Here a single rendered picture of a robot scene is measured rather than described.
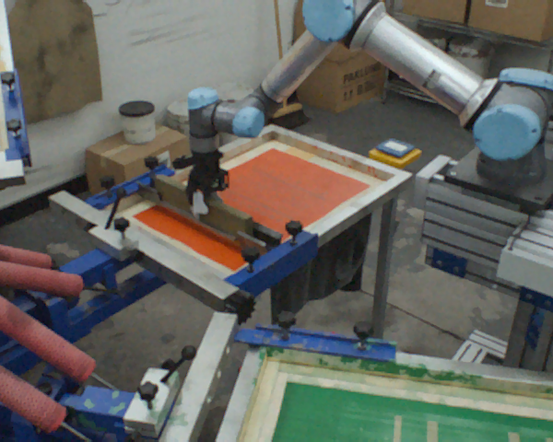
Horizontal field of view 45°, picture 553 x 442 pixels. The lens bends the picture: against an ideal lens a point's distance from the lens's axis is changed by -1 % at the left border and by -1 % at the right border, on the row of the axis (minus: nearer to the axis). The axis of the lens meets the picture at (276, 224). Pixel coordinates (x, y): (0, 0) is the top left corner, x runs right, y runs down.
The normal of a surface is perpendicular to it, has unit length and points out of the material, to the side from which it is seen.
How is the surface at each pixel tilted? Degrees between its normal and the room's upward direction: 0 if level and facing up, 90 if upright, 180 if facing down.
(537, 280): 90
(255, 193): 0
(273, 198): 0
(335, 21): 86
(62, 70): 91
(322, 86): 90
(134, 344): 0
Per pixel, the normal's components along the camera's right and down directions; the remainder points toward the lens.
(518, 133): -0.36, 0.54
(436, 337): 0.00, -0.85
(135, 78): 0.75, 0.35
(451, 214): -0.59, 0.42
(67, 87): 0.30, 0.50
